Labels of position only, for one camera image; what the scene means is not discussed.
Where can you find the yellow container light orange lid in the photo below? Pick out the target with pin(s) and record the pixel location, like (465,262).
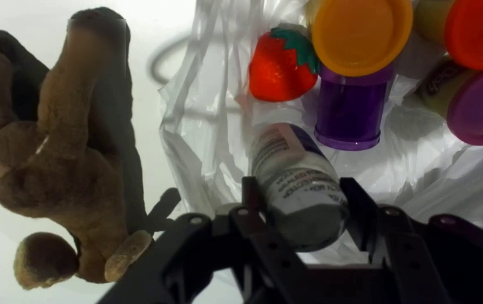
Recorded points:
(361,34)

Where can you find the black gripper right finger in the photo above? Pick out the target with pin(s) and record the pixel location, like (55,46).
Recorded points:
(405,253)

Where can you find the white plastic bag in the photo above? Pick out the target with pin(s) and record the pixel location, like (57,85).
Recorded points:
(422,162)

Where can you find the red toy strawberry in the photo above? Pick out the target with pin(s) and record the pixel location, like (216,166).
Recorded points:
(278,69)

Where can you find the white-lid jar blue label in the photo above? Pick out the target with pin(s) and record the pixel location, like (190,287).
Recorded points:
(302,186)

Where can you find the brown toy deer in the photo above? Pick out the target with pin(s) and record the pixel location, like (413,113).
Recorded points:
(57,169)

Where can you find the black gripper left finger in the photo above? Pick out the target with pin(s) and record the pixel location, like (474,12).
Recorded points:
(219,253)

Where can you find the purple plastic container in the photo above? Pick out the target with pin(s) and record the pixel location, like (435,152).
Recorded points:
(352,110)

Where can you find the yellow container red-orange lid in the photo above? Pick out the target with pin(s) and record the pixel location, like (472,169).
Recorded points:
(479,31)

